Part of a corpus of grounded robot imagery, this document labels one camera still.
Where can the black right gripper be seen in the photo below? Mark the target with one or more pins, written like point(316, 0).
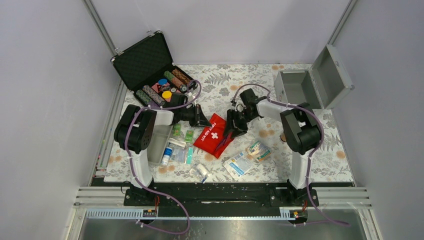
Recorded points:
point(240, 129)

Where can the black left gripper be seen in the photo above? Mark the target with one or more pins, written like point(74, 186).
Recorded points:
point(199, 120)

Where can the red first aid pouch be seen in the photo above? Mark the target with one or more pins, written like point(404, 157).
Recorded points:
point(212, 139)

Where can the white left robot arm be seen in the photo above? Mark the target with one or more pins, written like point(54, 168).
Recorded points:
point(134, 131)

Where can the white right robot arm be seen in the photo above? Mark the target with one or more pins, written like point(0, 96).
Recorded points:
point(302, 129)

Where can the floral table mat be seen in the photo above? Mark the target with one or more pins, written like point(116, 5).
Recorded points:
point(219, 83)

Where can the green sachet lower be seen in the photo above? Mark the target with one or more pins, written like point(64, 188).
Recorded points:
point(189, 136)

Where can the green sachet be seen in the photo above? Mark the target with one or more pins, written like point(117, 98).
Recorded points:
point(176, 130)
point(189, 136)

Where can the green sachet upper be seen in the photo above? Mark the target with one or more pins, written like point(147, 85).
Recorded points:
point(176, 130)

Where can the bandage roll packet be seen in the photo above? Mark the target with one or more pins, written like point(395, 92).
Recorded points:
point(259, 151)

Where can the grey plastic tray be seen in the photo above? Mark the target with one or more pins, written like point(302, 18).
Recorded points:
point(158, 143)

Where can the teal strip packet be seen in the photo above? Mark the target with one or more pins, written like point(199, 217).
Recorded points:
point(189, 155)

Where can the blue white gauze packet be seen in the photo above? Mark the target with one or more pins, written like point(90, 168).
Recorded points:
point(238, 165)

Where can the white blue-label bottle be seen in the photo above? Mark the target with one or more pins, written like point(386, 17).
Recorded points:
point(166, 156)

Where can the brown orange-capped bottle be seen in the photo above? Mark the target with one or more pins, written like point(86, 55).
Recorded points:
point(283, 138)

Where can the white bandage roll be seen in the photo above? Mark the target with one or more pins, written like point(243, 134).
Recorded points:
point(202, 169)

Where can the clear syringe packet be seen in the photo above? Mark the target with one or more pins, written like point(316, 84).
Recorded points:
point(193, 172)

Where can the black poker chip case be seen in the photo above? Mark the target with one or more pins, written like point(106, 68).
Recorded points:
point(144, 64)

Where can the grey metal box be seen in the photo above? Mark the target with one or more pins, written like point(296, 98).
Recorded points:
point(323, 85)

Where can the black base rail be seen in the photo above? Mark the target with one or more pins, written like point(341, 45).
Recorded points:
point(220, 199)

